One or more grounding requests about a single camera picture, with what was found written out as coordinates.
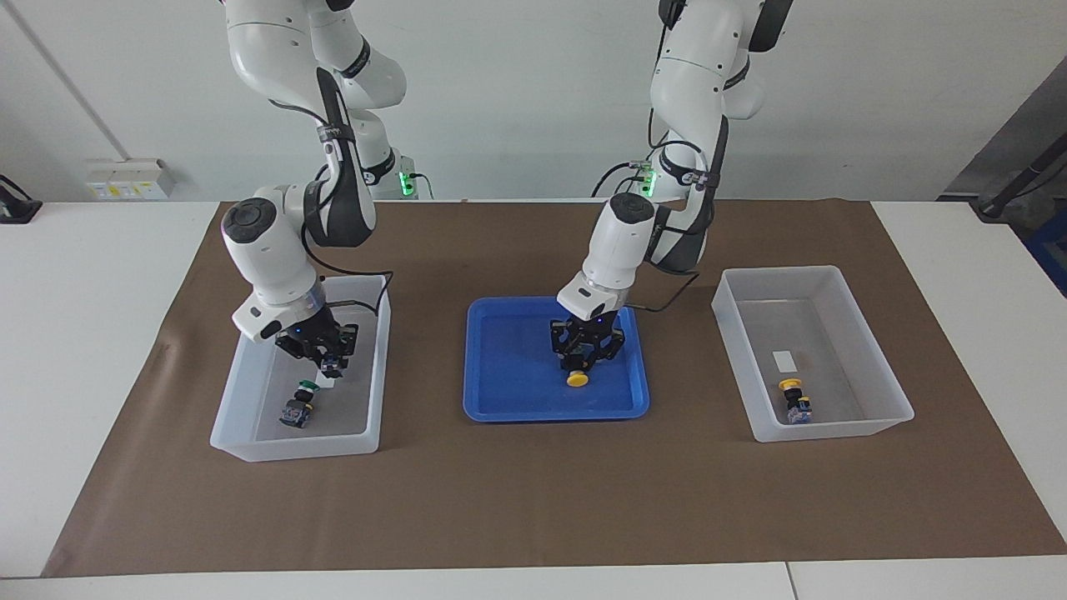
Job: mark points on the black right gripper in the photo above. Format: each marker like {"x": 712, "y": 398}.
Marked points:
{"x": 313, "y": 332}

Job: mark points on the black clamp mount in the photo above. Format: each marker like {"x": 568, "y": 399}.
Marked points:
{"x": 17, "y": 208}

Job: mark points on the translucent white plastic box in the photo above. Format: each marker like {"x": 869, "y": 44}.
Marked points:
{"x": 250, "y": 392}
{"x": 867, "y": 350}

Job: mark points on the brown paper table mat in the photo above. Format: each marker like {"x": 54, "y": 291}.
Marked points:
{"x": 533, "y": 500}

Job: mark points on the white wall socket box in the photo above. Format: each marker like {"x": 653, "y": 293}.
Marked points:
{"x": 129, "y": 179}

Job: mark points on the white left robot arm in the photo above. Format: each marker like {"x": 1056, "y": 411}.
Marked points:
{"x": 621, "y": 242}

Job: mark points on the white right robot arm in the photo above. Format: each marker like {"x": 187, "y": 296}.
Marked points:
{"x": 267, "y": 242}

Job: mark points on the small white label sticker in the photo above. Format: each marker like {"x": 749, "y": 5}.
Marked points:
{"x": 321, "y": 383}
{"x": 785, "y": 361}

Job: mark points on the yellow push button switch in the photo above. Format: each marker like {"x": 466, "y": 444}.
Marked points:
{"x": 796, "y": 402}
{"x": 577, "y": 381}

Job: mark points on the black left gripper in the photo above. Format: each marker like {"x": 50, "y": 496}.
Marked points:
{"x": 592, "y": 323}

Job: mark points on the green push button switch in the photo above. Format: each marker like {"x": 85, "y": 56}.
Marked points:
{"x": 297, "y": 408}
{"x": 333, "y": 367}

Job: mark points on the blue plastic tray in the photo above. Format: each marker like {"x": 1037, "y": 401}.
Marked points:
{"x": 508, "y": 375}

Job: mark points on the blue crate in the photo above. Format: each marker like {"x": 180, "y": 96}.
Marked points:
{"x": 1052, "y": 250}

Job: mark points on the black pole stand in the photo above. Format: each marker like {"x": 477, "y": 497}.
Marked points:
{"x": 1013, "y": 187}

